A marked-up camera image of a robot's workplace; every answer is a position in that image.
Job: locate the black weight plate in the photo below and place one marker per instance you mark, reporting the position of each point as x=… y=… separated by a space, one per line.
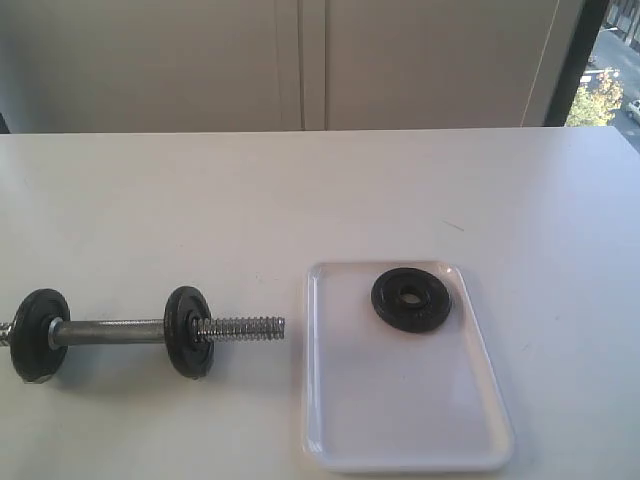
x=34 y=360
x=411 y=300
x=192 y=358

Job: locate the black window frame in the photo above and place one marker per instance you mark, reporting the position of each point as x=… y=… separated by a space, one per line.
x=583 y=38

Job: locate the chrome threaded dumbbell bar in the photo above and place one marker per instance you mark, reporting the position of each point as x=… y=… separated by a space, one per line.
x=152 y=331

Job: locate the beige cabinet doors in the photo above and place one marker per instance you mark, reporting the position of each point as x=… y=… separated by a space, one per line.
x=173 y=66

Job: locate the white plastic tray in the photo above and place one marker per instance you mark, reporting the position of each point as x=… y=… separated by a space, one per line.
x=380 y=400

